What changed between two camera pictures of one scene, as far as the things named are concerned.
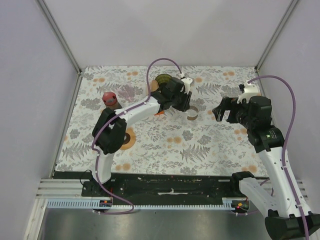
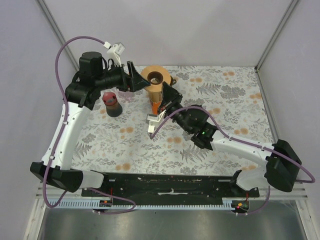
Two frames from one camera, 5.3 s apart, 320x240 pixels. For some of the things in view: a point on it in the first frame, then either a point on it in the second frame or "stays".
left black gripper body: x=180 y=102 -> x=125 y=83
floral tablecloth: x=192 y=141 stays
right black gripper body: x=238 y=112 -> x=172 y=104
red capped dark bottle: x=110 y=100 stays
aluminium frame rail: x=65 y=44 stays
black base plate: x=226 y=185 stays
